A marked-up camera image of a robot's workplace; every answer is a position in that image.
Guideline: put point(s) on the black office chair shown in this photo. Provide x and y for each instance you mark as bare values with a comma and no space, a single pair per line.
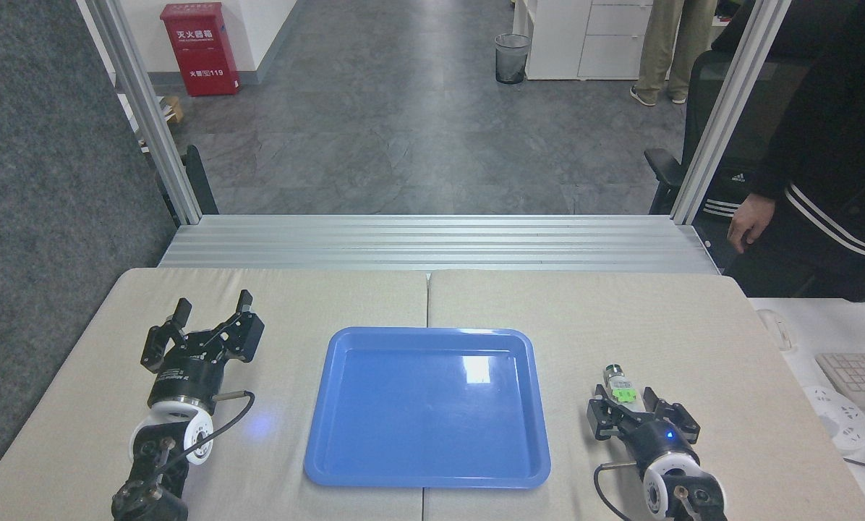
664,174

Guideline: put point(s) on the mesh waste bin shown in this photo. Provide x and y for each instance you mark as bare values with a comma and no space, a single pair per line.
511,59

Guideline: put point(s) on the white drawer cabinet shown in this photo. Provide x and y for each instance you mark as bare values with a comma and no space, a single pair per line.
584,40

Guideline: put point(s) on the switch part with green clip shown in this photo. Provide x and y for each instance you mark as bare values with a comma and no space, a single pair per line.
623,391

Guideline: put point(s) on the beige table mat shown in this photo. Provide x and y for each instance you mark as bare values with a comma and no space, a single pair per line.
584,311
288,376

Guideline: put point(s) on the person's hand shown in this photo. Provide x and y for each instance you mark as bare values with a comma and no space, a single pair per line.
751,221

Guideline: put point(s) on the person in black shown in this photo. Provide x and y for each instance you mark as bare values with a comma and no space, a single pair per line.
837,145

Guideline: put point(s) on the standing person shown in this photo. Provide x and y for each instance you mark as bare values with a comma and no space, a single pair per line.
664,51

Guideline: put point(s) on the grey felt partition panel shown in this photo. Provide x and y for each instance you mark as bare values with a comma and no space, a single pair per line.
42,217

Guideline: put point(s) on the silver aluminium rail platform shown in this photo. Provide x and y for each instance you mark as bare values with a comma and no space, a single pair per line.
440,242

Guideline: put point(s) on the red fire extinguisher box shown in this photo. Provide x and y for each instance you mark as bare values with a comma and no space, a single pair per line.
199,51

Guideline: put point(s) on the white computer mouse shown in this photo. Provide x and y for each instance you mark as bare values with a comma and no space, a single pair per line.
774,329

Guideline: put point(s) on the white keyboard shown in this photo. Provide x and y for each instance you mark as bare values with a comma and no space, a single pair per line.
855,376

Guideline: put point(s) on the silver aluminium post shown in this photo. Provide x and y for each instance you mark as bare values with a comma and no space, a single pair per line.
147,108
725,116

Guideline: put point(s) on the blue plastic tray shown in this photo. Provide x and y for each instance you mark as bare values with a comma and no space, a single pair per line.
429,409

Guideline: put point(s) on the black curved plastic part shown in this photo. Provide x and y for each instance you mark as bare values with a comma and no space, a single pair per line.
197,177

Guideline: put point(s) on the white power strip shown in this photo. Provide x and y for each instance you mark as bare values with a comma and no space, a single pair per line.
841,416

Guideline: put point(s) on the small cardboard box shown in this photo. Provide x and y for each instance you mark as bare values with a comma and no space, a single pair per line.
172,108

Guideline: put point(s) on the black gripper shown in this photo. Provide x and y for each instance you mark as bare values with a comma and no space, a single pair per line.
657,438
186,380

